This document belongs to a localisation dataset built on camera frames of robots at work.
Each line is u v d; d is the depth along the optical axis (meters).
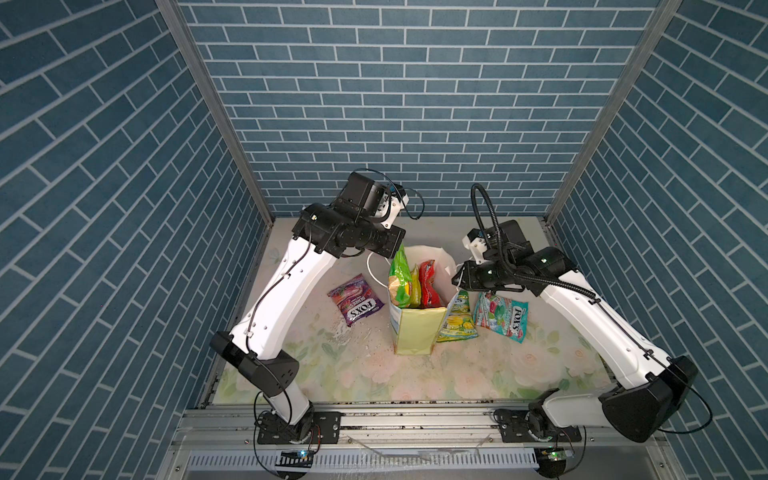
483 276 0.64
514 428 0.74
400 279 0.67
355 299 0.94
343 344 0.89
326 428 0.74
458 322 0.89
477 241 0.68
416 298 0.79
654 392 0.38
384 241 0.59
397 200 0.59
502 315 0.91
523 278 0.51
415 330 0.72
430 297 0.77
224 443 0.72
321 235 0.43
